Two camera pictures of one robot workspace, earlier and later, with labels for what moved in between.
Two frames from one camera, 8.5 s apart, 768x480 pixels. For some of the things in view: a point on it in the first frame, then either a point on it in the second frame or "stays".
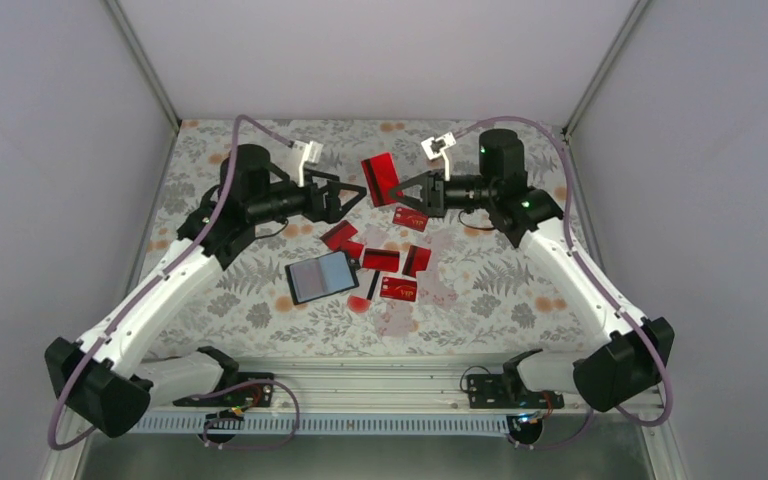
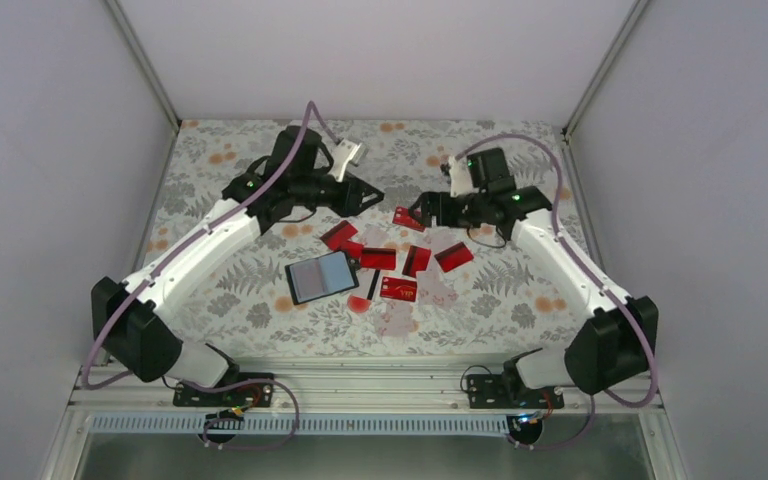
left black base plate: (250, 395) stays
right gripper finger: (425, 182) to (424, 202)
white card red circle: (360, 297) stays
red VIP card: (411, 219) stays
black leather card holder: (320, 277) stays
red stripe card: (382, 176) to (454, 256)
